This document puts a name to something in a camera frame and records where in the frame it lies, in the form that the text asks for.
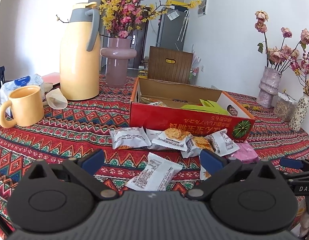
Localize green snack packet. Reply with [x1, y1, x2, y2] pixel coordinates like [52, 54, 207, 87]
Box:
[181, 99, 230, 115]

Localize oat crisp snack packet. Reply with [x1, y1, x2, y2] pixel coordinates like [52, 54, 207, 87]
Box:
[148, 101, 167, 107]

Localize oat snack packet back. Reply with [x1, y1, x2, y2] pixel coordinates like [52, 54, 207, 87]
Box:
[205, 128, 239, 157]

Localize pink snack packet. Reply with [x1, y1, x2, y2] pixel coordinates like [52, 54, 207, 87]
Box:
[229, 142, 259, 164]

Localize patterned red tablecloth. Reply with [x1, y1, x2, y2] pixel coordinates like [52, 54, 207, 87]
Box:
[0, 74, 309, 240]

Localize white oat snack packet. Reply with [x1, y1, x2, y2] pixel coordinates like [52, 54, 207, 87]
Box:
[151, 128, 193, 151]

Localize fallen yellow petals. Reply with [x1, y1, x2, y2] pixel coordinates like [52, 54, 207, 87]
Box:
[242, 104, 262, 111]

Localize floral white vase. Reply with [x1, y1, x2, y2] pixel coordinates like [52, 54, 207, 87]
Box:
[289, 93, 309, 132]

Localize crumpled paper cup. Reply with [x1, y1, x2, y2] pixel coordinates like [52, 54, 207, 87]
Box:
[45, 88, 68, 110]

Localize yellow ceramic mug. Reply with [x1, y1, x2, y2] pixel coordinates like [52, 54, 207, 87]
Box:
[0, 85, 44, 128]

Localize red cardboard snack box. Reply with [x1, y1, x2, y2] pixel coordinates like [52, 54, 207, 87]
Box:
[129, 79, 255, 141]

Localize textured pink vase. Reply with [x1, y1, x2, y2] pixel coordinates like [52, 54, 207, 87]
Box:
[256, 67, 282, 108]

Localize yellow thermos jug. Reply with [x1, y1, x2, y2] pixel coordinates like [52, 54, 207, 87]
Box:
[59, 2, 101, 101]

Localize wooden chair back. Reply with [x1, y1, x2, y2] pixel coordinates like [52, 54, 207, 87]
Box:
[147, 46, 193, 84]

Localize pink glass vase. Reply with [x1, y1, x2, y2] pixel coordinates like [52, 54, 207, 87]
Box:
[100, 37, 137, 87]

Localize dried pink roses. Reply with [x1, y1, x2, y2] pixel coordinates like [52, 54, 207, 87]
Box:
[254, 10, 309, 74]

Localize dark entrance door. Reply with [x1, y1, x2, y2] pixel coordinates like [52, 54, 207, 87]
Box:
[127, 22, 148, 69]

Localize grey refrigerator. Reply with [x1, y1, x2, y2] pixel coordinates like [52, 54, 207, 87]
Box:
[156, 5, 189, 51]

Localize red yellow blossom branches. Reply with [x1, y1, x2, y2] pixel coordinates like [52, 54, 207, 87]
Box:
[55, 0, 203, 40]

